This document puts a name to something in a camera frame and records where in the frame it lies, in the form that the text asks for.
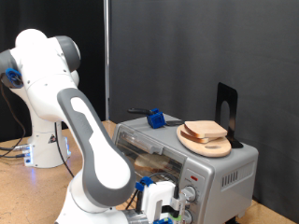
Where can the metal pole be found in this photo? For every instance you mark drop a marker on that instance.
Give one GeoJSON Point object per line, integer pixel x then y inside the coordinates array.
{"type": "Point", "coordinates": [106, 62]}

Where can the silver toaster oven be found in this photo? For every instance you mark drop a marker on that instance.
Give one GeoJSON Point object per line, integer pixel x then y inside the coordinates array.
{"type": "Point", "coordinates": [218, 174]}

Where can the white bread slice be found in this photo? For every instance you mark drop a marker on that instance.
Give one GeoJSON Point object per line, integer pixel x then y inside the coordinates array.
{"type": "Point", "coordinates": [149, 161]}

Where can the silver oven knob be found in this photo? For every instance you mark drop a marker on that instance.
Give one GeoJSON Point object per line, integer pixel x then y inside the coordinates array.
{"type": "Point", "coordinates": [190, 193]}
{"type": "Point", "coordinates": [187, 216]}

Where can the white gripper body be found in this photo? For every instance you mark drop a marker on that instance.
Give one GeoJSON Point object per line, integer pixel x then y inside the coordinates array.
{"type": "Point", "coordinates": [155, 199]}

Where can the round wooden cutting board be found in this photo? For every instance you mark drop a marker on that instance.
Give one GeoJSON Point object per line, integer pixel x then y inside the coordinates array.
{"type": "Point", "coordinates": [211, 151]}

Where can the black backdrop cloth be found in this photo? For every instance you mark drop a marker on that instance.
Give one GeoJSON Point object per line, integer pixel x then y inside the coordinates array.
{"type": "Point", "coordinates": [46, 15]}

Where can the black spatula with blue block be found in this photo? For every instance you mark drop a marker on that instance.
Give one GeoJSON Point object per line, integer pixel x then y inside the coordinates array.
{"type": "Point", "coordinates": [155, 119]}

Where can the dark grey backdrop curtain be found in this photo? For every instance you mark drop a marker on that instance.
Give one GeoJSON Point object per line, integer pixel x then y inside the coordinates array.
{"type": "Point", "coordinates": [202, 46]}

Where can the black metal bookend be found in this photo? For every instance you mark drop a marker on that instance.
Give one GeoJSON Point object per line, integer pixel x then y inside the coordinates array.
{"type": "Point", "coordinates": [227, 91]}

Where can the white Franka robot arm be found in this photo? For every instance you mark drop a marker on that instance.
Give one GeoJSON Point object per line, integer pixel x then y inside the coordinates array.
{"type": "Point", "coordinates": [93, 161]}

